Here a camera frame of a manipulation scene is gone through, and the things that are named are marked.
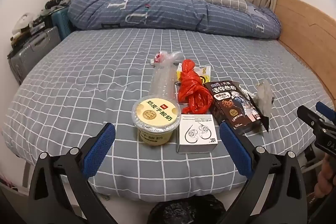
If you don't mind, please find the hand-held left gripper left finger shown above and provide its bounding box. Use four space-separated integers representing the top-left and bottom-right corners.
28 122 117 224

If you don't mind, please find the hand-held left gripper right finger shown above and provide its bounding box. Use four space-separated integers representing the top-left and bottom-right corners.
218 122 311 224

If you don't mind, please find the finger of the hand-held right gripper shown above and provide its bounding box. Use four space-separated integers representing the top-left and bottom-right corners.
297 105 326 132
316 102 336 122

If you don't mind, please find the white earphone box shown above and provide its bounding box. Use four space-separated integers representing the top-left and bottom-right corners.
176 114 218 153

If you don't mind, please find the brown snack box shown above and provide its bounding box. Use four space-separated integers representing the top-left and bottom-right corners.
204 80 263 134

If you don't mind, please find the clear plastic wrapper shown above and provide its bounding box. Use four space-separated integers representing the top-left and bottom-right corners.
240 81 275 132

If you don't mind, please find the yellow yogurt cup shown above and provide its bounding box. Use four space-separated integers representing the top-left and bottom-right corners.
132 95 181 147

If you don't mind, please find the red plastic bag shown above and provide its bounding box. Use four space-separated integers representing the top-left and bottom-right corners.
178 59 213 114

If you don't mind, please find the black lined trash bin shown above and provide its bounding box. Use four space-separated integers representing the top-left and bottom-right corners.
151 195 226 224

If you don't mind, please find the person's right hand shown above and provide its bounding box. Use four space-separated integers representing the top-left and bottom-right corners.
315 153 336 195

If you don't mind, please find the grey checked bed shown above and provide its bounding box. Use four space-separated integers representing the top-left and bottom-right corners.
1 28 336 202

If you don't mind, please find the wooden headboard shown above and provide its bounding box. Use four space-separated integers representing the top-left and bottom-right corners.
273 0 336 106

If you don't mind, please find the yellow snack packet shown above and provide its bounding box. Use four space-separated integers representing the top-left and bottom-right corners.
176 63 212 83

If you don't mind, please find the clear wrapper red print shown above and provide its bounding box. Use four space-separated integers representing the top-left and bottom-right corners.
150 52 166 65

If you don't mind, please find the grey suitcase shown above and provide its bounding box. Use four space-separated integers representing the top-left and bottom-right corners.
8 27 62 85

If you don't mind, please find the teal suitcase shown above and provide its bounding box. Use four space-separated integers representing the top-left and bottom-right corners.
51 5 74 41

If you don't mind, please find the blue striped duvet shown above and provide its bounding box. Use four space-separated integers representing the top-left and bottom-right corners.
68 0 281 39

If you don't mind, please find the white rounded item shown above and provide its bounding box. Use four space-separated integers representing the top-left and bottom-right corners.
14 13 34 33

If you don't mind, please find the black clutter pile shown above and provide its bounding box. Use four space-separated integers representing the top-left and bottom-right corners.
45 0 66 10

